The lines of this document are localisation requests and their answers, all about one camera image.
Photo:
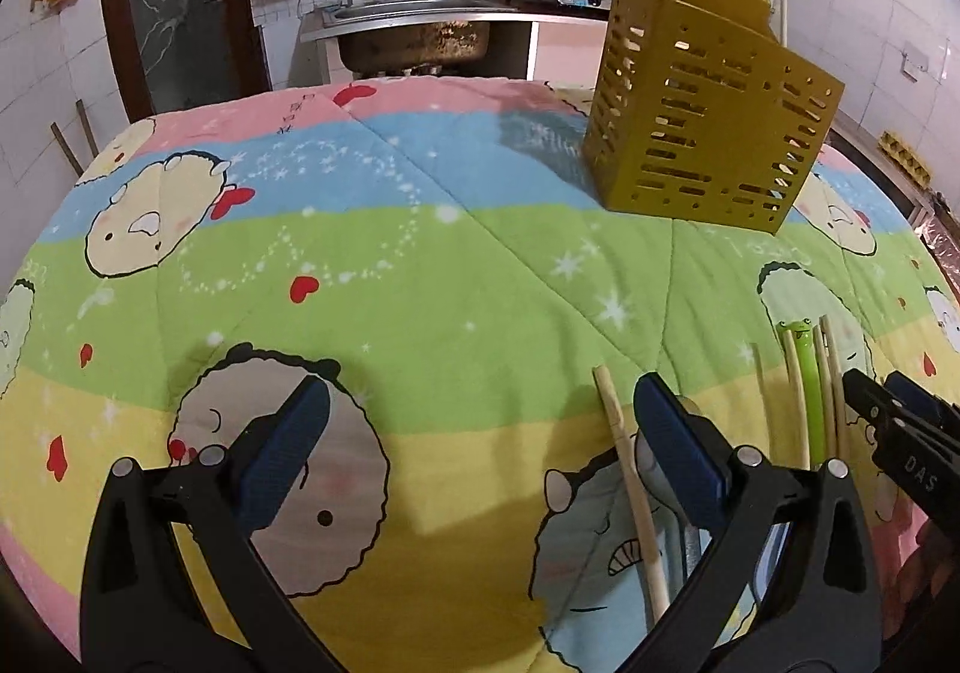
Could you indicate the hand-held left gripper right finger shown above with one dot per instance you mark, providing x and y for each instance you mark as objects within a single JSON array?
[{"x": 679, "y": 463}]

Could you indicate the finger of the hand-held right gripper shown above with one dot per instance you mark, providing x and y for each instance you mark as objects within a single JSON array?
[
  {"x": 870, "y": 399},
  {"x": 919, "y": 399}
]

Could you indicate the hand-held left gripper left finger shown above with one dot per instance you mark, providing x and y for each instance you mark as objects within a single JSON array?
[{"x": 289, "y": 448}]

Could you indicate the blue spoon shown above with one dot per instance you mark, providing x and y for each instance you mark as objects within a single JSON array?
[{"x": 656, "y": 485}]

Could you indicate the yellow slotted utensil holder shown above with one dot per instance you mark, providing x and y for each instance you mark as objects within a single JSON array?
[{"x": 712, "y": 118}]

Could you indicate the person's right hand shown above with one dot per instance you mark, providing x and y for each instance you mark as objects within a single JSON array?
[{"x": 926, "y": 568}]

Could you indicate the red table with lace cover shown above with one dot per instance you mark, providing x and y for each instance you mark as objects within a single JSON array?
[{"x": 941, "y": 245}]

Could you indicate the yellow egg carton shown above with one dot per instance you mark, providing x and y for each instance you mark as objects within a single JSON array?
[{"x": 906, "y": 159}]

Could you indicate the cartoon printed blanket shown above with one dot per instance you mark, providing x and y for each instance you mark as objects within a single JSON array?
[{"x": 450, "y": 268}]

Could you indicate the wooden stick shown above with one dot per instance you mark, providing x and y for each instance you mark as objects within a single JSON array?
[
  {"x": 66, "y": 149},
  {"x": 86, "y": 127}
]

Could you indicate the stainless steel sink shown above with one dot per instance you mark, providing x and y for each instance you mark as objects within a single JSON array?
[{"x": 420, "y": 39}]

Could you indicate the white wall socket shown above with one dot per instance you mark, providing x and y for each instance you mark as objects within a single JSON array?
[{"x": 915, "y": 61}]

